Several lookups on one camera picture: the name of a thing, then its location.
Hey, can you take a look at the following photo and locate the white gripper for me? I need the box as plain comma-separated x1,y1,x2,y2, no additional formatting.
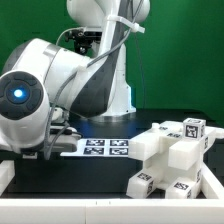
21,125,82,159

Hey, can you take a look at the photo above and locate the white chair side frame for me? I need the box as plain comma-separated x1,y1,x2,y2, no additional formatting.
128,121,224,170

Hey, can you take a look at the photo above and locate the white chair seat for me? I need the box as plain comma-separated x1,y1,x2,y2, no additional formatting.
143,153,203,191

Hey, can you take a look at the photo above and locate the white cube front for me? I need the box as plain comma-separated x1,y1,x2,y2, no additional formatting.
183,118,206,140

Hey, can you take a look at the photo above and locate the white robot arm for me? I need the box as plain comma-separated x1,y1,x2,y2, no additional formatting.
0,0,150,158

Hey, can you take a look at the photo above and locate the white marker sheet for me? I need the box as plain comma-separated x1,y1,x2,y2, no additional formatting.
61,138,129,157

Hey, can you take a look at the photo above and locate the white left barrier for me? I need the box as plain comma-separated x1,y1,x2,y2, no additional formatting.
0,160,15,196

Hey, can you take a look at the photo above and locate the white barrier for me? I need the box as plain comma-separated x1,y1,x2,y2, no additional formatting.
0,199,224,224
0,160,15,196
201,164,224,200

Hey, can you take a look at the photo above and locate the white front barrier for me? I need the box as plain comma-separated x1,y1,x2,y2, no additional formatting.
0,199,224,224

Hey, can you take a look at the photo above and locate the white right barrier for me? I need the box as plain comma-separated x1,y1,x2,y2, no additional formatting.
201,164,224,200

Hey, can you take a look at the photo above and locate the grey arm hose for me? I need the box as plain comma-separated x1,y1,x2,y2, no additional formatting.
43,0,146,161

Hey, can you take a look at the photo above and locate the black camera on stand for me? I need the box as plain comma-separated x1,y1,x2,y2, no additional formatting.
65,28,102,43

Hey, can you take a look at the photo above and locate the grey camera cable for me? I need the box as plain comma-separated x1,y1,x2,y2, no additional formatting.
55,27,84,48

